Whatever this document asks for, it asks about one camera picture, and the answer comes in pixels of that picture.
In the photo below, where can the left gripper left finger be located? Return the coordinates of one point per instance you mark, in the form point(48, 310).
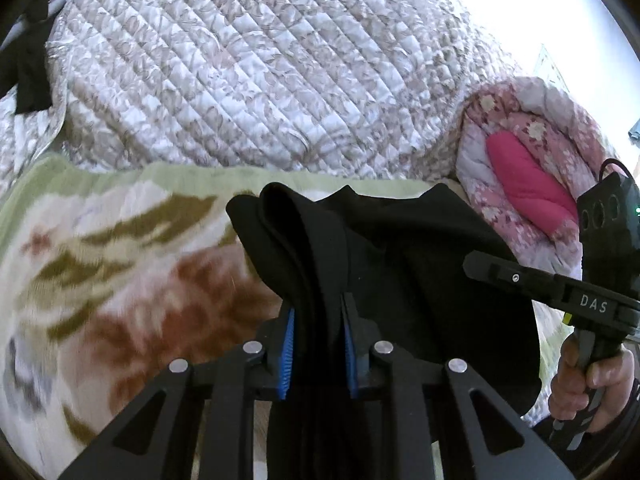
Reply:
point(195, 421)

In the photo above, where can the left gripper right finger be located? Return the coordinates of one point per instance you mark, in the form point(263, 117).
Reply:
point(438, 421)

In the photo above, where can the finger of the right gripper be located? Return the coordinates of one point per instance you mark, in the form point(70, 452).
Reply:
point(499, 273)

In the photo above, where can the black pants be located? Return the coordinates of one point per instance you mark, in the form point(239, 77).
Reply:
point(402, 262)

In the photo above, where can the right hand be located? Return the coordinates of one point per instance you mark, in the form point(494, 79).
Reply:
point(614, 376)

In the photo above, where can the pink floral rolled quilt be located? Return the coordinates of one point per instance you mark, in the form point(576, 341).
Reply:
point(526, 153)

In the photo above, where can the floral plush blanket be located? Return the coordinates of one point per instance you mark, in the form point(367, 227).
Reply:
point(106, 278)

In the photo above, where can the beige quilted bedspread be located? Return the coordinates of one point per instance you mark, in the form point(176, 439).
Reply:
point(351, 88)

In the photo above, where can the dark clothes pile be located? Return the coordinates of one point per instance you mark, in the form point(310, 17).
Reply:
point(23, 59)

